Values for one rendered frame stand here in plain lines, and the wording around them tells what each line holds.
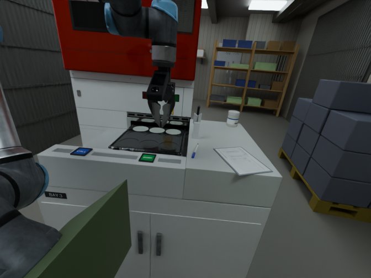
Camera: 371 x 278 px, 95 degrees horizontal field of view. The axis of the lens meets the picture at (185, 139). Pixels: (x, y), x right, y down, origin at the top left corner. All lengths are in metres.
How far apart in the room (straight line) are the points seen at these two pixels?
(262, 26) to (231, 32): 1.11
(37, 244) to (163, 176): 0.38
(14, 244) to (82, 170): 0.38
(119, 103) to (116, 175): 0.68
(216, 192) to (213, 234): 0.23
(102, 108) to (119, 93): 0.17
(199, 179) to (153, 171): 0.17
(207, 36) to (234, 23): 1.05
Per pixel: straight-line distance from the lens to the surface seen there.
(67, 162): 0.77
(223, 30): 7.65
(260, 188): 0.71
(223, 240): 0.89
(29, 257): 0.43
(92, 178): 0.76
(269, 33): 7.27
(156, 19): 0.56
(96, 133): 1.43
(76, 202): 0.88
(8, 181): 0.52
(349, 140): 2.05
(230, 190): 0.69
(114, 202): 0.41
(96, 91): 1.33
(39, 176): 0.60
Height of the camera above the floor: 1.30
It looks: 23 degrees down
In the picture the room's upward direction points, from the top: 5 degrees clockwise
